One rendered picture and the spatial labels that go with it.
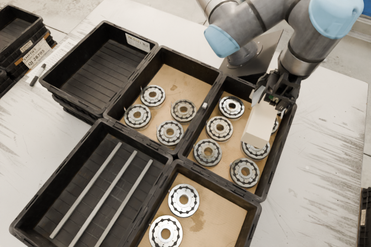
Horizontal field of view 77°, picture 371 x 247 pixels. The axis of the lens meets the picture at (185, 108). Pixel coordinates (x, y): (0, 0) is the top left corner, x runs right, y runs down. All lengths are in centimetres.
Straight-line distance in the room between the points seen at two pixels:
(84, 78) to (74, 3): 195
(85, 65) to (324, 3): 96
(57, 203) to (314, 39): 85
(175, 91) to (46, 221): 64
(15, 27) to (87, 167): 138
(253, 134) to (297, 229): 52
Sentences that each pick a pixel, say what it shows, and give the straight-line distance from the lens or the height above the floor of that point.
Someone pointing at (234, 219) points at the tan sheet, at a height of 83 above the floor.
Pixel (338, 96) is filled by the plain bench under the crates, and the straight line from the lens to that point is 140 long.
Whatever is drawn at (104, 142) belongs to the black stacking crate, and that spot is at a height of 83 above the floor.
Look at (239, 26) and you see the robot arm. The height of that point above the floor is 135.
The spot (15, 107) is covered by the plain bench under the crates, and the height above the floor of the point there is 70.
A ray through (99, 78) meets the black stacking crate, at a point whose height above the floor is 83.
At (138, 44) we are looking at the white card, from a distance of 110.
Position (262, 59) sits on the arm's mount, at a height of 92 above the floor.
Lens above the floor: 166
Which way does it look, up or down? 60 degrees down
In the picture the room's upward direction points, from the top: 4 degrees clockwise
